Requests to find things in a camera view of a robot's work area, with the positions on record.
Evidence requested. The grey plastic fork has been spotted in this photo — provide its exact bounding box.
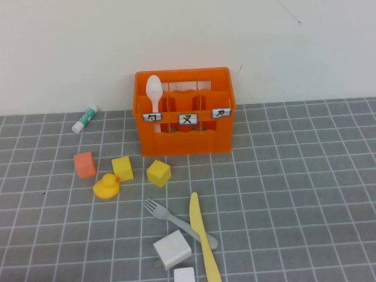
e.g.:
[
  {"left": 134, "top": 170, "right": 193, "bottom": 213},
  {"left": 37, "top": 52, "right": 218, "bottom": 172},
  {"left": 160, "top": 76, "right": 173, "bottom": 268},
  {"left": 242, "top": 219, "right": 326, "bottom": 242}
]
[{"left": 142, "top": 197, "right": 219, "bottom": 250}]

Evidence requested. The orange foam cube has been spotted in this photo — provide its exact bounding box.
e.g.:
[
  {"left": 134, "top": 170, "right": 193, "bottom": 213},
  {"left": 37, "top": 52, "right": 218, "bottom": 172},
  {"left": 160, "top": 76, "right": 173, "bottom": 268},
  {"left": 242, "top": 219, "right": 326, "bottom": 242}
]
[{"left": 73, "top": 151, "right": 97, "bottom": 179}]

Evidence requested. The white foam cube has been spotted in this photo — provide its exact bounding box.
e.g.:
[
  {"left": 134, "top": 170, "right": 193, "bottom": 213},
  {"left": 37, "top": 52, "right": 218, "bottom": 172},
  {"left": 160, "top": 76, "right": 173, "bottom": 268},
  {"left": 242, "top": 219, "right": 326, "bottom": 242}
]
[{"left": 173, "top": 267, "right": 196, "bottom": 282}]

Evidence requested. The pale pink plastic spoon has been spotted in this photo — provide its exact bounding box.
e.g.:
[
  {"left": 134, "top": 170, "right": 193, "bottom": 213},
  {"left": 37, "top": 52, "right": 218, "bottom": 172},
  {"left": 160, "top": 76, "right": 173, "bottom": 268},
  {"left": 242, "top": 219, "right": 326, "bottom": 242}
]
[{"left": 145, "top": 75, "right": 163, "bottom": 135}]

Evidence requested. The notched yellow foam cube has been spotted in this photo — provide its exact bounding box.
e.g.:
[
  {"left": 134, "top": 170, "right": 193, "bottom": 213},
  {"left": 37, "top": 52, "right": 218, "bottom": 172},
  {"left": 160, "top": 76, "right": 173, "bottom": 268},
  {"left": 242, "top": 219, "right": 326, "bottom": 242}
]
[{"left": 146, "top": 159, "right": 172, "bottom": 188}]

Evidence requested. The white label knife character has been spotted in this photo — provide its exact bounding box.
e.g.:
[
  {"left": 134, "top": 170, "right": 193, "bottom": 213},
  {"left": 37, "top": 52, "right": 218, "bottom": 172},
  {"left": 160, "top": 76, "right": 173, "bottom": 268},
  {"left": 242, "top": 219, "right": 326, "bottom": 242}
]
[{"left": 211, "top": 108, "right": 233, "bottom": 119}]

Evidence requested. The yellow rubber duck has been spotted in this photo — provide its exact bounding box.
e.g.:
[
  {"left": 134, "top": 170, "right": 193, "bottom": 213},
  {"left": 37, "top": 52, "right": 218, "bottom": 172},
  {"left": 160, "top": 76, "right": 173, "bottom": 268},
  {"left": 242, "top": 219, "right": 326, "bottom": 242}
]
[{"left": 92, "top": 173, "right": 120, "bottom": 200}]

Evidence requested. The grey grid table mat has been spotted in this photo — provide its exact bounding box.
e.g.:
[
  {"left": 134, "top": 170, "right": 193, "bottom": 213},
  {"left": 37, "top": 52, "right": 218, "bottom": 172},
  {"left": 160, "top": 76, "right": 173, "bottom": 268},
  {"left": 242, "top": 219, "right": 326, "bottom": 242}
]
[{"left": 0, "top": 96, "right": 376, "bottom": 282}]

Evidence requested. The yellow plastic knife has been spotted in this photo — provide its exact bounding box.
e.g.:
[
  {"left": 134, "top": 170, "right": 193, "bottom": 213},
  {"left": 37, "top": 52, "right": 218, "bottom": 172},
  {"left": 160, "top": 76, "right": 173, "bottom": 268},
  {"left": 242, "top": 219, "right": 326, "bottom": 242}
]
[{"left": 189, "top": 192, "right": 223, "bottom": 282}]

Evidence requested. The orange plastic cutlery holder crate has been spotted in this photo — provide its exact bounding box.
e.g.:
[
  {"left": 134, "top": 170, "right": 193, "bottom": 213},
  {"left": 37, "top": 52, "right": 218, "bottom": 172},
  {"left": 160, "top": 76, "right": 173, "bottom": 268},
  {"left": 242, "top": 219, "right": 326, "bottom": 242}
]
[{"left": 131, "top": 66, "right": 237, "bottom": 157}]

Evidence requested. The white green glue stick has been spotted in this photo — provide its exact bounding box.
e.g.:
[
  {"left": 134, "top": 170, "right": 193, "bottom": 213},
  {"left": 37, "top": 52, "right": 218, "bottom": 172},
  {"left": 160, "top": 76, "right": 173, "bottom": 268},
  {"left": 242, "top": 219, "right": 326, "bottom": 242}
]
[{"left": 71, "top": 105, "right": 100, "bottom": 134}]

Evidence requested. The plain yellow foam cube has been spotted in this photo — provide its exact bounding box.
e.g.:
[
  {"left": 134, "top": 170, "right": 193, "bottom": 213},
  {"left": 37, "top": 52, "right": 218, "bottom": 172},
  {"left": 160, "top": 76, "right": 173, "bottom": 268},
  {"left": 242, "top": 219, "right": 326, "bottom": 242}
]
[{"left": 111, "top": 156, "right": 135, "bottom": 182}]

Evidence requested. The white charger plug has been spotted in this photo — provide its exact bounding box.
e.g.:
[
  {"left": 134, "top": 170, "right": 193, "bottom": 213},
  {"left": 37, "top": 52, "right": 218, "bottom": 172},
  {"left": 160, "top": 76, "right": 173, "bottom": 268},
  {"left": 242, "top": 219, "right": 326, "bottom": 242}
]
[{"left": 152, "top": 229, "right": 193, "bottom": 271}]

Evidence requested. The white label fork character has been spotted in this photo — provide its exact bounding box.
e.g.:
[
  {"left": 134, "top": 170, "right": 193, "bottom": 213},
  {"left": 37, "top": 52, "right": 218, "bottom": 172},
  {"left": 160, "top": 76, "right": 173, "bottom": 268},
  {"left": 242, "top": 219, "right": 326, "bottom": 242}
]
[{"left": 178, "top": 113, "right": 199, "bottom": 125}]

